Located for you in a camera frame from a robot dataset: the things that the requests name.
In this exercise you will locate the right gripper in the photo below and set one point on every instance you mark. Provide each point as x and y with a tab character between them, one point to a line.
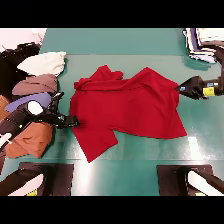
195	88

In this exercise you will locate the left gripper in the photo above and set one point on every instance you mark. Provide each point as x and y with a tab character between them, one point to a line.
65	121

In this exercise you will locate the red T-shirt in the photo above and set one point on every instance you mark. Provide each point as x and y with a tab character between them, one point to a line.
133	106

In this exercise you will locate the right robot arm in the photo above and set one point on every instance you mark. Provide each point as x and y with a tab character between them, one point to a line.
203	181

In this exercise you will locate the orange-brown garment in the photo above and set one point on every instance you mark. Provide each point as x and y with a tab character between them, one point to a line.
31	141

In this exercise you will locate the heap of clothes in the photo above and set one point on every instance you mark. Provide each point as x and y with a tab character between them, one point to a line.
203	45

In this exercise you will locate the mauve garment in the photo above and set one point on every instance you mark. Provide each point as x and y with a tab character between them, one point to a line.
35	86

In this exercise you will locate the blue garment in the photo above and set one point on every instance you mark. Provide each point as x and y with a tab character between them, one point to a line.
20	102

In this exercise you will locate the white garment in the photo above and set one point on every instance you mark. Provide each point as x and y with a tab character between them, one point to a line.
43	63

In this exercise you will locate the black garment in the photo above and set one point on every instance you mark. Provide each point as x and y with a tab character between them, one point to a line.
11	63

